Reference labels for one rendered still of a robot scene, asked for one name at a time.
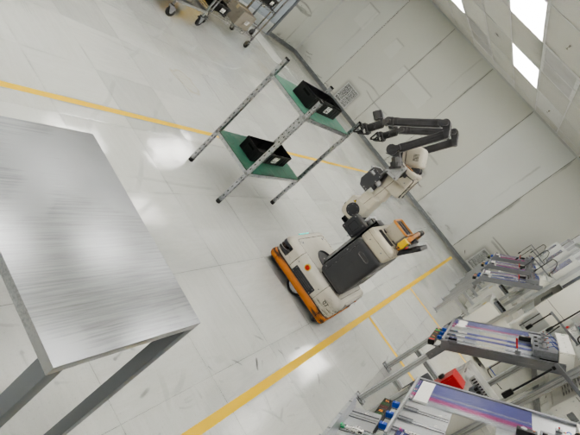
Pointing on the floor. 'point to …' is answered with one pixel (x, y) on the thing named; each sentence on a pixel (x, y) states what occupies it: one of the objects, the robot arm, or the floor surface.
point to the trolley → (191, 7)
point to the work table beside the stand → (78, 266)
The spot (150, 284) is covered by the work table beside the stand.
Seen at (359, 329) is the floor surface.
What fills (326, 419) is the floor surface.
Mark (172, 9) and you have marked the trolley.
